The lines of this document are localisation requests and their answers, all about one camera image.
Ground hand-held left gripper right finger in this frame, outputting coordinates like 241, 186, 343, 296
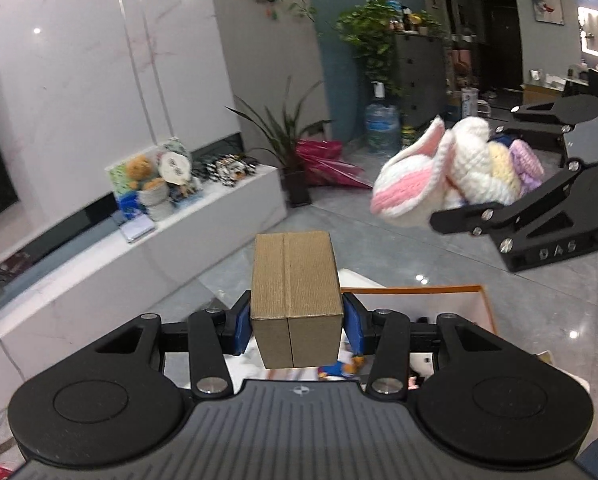
343, 292, 504, 399

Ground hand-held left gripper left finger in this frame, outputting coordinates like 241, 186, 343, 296
94, 292, 253, 399

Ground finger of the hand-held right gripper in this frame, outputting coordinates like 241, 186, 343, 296
429, 162, 590, 241
511, 100, 572, 134

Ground brown dog plush blue outfit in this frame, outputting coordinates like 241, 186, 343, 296
318, 354, 368, 382

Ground white crochet bunny plush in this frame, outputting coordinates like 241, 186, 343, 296
370, 115, 546, 229

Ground brown cardboard cube box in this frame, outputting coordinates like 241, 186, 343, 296
250, 231, 345, 369

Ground orange cardboard box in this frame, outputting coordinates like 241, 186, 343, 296
338, 284, 593, 397

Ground grey drawer cabinet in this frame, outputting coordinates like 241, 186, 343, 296
393, 29, 450, 129

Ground white marble tv cabinet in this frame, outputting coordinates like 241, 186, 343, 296
0, 164, 288, 413

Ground large blue water bottle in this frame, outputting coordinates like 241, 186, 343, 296
364, 82, 403, 154

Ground teddy bear on cabinet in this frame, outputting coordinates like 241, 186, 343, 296
138, 180, 176, 222

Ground red pink bag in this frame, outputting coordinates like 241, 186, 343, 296
294, 138, 376, 192

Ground black white toy cars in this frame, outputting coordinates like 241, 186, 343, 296
193, 154, 261, 189

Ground green pothos plant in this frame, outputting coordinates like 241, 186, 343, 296
335, 0, 406, 97

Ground long-leaf potted plant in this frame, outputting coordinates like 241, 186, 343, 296
224, 76, 336, 209

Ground brown teddy bear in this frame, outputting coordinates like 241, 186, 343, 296
126, 154, 155, 184

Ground framed wall picture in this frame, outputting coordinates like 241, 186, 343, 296
528, 0, 566, 26

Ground black power cable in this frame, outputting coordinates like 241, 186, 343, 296
0, 317, 27, 391

